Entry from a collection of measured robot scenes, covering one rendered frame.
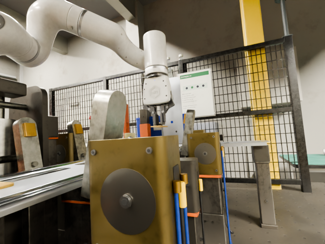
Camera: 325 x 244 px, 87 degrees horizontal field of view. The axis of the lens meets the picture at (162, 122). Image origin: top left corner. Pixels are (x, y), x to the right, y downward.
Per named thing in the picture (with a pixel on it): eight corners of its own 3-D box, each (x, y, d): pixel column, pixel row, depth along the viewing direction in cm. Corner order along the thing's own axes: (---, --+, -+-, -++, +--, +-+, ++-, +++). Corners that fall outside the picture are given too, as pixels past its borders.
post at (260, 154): (278, 229, 59) (268, 144, 61) (261, 227, 60) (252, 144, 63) (274, 222, 63) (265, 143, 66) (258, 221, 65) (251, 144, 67)
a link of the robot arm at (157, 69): (140, 68, 61) (140, 76, 61) (163, 63, 58) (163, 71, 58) (149, 75, 69) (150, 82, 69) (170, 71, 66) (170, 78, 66)
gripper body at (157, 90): (139, 74, 62) (141, 105, 61) (166, 68, 58) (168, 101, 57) (148, 80, 69) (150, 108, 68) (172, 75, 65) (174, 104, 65)
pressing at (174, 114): (184, 143, 85) (179, 75, 88) (162, 144, 89) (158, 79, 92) (184, 143, 86) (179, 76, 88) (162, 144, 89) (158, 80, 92)
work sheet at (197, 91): (215, 115, 107) (211, 67, 110) (180, 119, 115) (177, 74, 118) (215, 115, 109) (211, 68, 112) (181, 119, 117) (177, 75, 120)
